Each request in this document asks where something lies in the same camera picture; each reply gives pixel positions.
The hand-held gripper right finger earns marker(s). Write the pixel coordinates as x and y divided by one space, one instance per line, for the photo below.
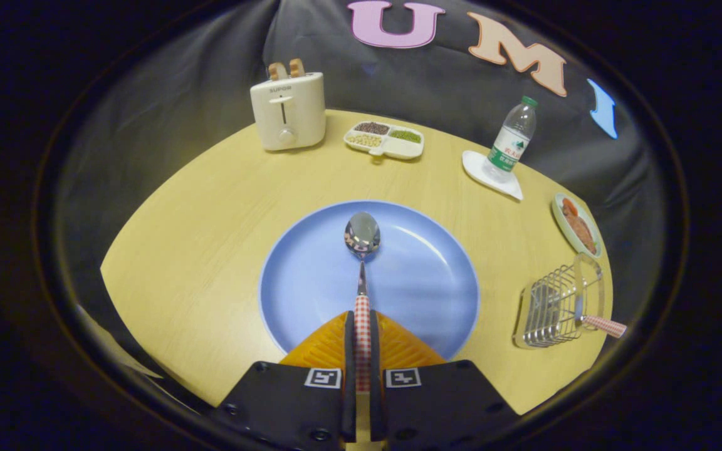
375 351

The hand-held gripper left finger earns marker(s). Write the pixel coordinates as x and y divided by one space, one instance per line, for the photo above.
349 351

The blue round plate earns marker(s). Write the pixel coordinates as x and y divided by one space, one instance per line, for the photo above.
423 282

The white divided tray with beans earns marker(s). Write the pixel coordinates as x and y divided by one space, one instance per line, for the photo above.
385 140

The white square coaster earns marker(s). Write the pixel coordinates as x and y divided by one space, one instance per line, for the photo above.
477 166

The green plate with food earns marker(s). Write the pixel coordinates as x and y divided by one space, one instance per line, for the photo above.
578 225

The cream white toaster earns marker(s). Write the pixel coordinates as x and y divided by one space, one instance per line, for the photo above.
289 113

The clear plastic water bottle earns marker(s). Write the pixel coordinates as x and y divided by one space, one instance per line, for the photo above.
511 141

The black backdrop cloth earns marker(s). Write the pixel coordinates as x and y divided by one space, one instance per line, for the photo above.
436 94

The toast slice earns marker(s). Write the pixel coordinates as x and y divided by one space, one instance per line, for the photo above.
276 71
297 67

